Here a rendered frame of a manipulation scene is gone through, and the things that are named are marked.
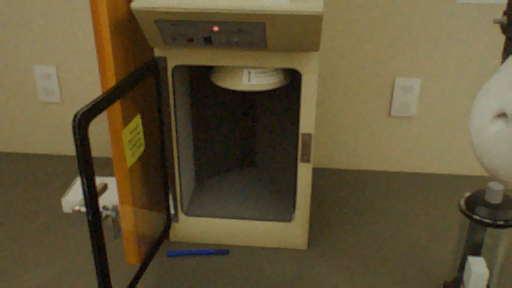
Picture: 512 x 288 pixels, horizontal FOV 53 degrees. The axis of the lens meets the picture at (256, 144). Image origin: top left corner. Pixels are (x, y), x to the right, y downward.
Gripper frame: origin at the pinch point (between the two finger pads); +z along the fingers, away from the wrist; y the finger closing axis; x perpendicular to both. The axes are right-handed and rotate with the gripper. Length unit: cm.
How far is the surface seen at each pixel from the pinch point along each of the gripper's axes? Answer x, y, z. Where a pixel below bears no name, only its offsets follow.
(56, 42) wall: -106, -55, -1
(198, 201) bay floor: -58, -18, 26
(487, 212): -1.9, 4.0, 9.5
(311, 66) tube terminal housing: -33.7, -12.8, -10.4
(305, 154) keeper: -33.9, -12.5, 8.6
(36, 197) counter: -105, -27, 33
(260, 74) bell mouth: -43.8, -15.5, -7.4
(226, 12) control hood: -48, -2, -23
